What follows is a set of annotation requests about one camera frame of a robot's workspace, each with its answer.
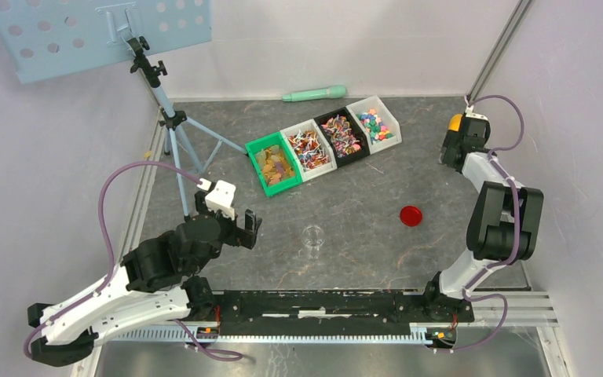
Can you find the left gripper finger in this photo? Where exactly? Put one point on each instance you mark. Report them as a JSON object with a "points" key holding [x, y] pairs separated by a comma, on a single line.
{"points": [[247, 239], [252, 222]]}

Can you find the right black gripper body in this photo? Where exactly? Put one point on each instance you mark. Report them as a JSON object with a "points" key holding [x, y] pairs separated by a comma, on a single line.
{"points": [[451, 141]]}

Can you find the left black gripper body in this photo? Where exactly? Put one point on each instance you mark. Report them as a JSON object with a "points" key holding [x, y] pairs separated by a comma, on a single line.
{"points": [[230, 231]]}

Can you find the yellow plastic scoop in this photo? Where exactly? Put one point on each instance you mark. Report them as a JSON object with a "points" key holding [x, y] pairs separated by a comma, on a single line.
{"points": [[455, 123]]}

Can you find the clear plastic jar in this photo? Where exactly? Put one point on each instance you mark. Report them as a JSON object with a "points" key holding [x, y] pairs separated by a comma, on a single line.
{"points": [[313, 239]]}

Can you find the red jar lid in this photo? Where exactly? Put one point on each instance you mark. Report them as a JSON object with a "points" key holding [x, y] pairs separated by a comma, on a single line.
{"points": [[411, 216]]}

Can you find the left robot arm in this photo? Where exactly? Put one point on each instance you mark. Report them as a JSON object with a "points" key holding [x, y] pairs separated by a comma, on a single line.
{"points": [[157, 280]]}

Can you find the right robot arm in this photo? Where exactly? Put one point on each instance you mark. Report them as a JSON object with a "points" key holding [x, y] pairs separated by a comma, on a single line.
{"points": [[503, 227]]}

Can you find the green candy bin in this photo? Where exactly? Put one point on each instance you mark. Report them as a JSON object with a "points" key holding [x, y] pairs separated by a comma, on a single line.
{"points": [[274, 164]]}

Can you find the white candy bin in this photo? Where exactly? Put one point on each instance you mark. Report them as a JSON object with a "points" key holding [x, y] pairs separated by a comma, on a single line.
{"points": [[381, 128]]}

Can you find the white lollipop bin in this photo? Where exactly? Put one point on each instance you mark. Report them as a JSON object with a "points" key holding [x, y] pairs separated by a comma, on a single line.
{"points": [[312, 153]]}

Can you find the black lollipop bin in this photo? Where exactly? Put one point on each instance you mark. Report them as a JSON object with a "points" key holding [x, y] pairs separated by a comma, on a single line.
{"points": [[344, 135]]}

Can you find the light blue music stand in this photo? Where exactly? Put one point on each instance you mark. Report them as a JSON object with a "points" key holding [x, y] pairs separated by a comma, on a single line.
{"points": [[49, 39]]}

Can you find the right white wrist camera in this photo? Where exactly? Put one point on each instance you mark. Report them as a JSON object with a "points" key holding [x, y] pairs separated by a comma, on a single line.
{"points": [[474, 112]]}

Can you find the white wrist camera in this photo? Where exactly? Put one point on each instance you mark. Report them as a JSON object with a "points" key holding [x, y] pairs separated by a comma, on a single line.
{"points": [[214, 196], [474, 112]]}

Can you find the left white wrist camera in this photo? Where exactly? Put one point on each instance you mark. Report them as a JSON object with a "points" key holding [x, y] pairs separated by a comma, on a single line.
{"points": [[214, 196]]}

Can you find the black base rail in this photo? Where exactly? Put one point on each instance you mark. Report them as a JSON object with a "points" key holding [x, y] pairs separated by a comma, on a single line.
{"points": [[328, 313]]}

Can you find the mint green cylindrical handle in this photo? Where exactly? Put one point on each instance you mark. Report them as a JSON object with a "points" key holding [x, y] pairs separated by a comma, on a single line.
{"points": [[331, 92]]}

